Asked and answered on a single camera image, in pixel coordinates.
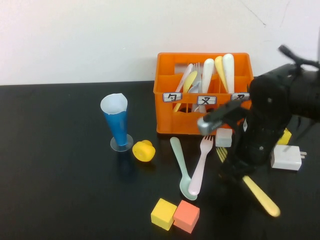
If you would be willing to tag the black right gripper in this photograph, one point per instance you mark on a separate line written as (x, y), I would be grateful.
(257, 140)

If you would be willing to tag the pink plastic fork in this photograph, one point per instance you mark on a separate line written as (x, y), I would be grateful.
(200, 167)

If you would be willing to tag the yellow plastic fork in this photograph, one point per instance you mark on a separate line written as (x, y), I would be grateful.
(262, 200)

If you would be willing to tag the mint green plastic spoon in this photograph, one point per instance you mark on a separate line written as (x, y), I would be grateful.
(178, 155)

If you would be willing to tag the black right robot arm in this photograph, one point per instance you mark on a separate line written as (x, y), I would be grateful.
(300, 95)

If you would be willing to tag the orange plastic cutlery crate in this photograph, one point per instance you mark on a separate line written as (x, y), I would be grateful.
(165, 117)

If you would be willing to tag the white foam cube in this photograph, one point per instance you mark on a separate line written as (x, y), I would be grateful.
(223, 138)

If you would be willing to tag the small yellow foam cube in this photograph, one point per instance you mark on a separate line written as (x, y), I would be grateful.
(285, 137)

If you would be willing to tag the orange foam cube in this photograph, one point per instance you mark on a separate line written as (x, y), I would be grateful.
(186, 216)

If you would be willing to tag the large yellow foam cube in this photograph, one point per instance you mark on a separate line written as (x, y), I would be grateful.
(163, 212)

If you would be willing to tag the white plastic spoon bowl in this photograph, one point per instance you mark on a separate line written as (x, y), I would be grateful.
(195, 88)

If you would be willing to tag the yellow round plastic toy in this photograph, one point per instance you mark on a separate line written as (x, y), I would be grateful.
(143, 152)

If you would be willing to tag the white plastic knife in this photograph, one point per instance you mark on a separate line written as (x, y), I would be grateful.
(228, 72)

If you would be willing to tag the pale yellow plastic spoon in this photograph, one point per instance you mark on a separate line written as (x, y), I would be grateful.
(190, 80)

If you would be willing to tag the pale yellow plastic knife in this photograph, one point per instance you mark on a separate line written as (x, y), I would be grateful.
(218, 66)

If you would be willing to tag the white slim plastic spoon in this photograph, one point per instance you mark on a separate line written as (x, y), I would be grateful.
(185, 75)

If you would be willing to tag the grey-white plastic fork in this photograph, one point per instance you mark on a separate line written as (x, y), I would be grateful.
(196, 68)

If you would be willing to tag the blue cone cup clear base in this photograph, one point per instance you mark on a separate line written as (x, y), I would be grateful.
(117, 125)

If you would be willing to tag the white USB wall charger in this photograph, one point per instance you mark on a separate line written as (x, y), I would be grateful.
(285, 157)

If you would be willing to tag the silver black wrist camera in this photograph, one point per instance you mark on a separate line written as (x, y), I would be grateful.
(210, 125)

